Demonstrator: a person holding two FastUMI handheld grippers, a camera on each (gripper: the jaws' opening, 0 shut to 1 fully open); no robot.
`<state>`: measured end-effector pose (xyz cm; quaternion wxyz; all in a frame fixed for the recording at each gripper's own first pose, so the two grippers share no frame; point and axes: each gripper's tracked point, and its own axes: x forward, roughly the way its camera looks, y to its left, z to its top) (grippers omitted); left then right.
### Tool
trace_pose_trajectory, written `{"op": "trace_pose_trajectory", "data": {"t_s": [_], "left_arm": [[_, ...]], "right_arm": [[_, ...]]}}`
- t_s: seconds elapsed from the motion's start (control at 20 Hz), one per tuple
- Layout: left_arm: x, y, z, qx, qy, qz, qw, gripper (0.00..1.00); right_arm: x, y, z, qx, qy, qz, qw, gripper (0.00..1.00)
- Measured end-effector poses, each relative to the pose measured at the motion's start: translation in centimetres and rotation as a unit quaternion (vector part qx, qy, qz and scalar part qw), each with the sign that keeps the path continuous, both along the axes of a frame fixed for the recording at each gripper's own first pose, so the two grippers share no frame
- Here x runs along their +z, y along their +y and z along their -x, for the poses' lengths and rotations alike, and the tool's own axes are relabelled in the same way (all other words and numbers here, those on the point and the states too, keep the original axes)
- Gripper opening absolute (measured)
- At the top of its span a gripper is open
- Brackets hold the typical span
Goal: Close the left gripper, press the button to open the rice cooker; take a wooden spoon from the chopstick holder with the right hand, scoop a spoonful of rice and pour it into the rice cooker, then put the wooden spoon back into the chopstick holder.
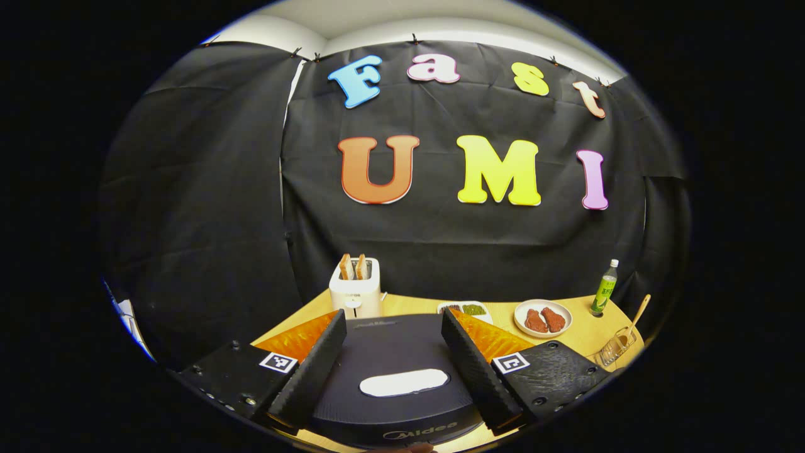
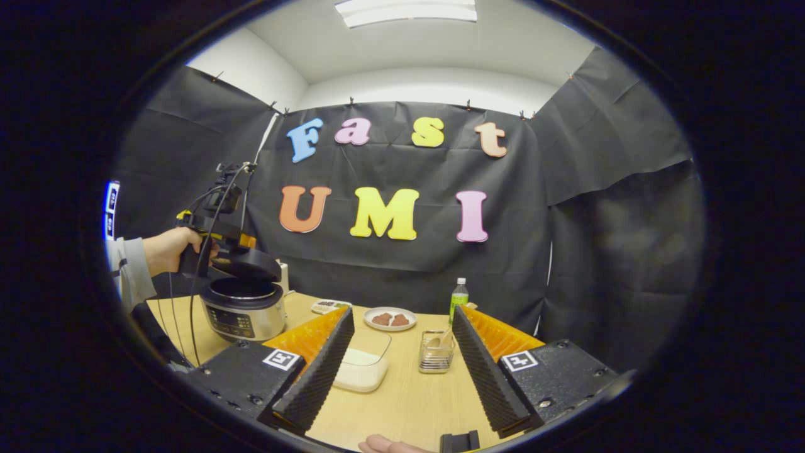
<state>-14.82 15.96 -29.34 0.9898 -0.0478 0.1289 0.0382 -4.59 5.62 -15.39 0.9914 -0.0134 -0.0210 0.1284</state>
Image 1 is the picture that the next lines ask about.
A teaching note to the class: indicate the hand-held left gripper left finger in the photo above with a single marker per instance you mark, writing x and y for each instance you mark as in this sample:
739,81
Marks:
308,384

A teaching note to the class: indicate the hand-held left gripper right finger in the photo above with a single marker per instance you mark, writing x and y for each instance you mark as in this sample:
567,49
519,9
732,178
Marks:
475,377

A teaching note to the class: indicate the black silver rice cooker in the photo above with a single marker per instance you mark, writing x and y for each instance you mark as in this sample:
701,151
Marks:
390,352

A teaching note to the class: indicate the wooden spoon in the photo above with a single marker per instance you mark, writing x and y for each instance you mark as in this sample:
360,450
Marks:
640,311

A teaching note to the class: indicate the white divided condiment dish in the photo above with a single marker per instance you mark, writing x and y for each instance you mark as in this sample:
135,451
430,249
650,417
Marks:
471,309

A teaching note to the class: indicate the white round plate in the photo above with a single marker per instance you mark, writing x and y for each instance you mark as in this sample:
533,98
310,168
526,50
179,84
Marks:
543,334

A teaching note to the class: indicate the brown meat piece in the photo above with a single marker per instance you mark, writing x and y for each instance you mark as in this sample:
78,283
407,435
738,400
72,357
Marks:
555,319
536,321

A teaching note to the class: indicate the toast slice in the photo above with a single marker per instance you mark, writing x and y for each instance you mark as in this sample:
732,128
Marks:
361,267
346,267

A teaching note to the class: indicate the green tea bottle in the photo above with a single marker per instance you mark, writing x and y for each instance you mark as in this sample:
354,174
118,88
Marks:
605,292

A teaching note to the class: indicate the white side desk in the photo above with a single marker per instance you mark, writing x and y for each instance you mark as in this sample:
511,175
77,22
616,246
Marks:
129,314

